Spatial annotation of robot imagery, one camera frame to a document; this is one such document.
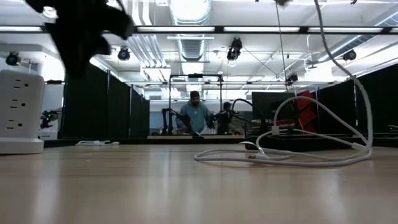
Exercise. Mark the white tower power strip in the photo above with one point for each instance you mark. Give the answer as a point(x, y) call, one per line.
point(18, 109)

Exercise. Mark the long black power strip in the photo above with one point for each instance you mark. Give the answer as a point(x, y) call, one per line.
point(311, 143)

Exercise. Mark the black background robot arm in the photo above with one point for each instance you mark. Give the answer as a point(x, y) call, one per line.
point(48, 118)
point(168, 119)
point(220, 119)

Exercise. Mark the black ceiling spotlight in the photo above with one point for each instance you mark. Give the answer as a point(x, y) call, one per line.
point(349, 54)
point(13, 58)
point(292, 78)
point(123, 53)
point(234, 49)

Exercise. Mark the black curtain partition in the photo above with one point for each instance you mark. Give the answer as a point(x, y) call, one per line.
point(385, 105)
point(93, 102)

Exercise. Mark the white box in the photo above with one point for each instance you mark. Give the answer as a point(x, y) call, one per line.
point(48, 134)

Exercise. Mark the wooden background table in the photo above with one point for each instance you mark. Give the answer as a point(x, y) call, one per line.
point(168, 136)

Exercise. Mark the black monitor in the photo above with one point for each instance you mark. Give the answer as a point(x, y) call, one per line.
point(267, 105)

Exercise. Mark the red panel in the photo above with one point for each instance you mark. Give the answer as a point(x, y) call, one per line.
point(306, 113)

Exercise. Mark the silver ventilation duct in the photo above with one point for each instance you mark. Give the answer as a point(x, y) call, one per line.
point(191, 46)

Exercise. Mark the black background rig frame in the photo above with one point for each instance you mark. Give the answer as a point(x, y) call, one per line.
point(169, 99)

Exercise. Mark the small black frame mount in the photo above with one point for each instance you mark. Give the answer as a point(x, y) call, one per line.
point(198, 135)

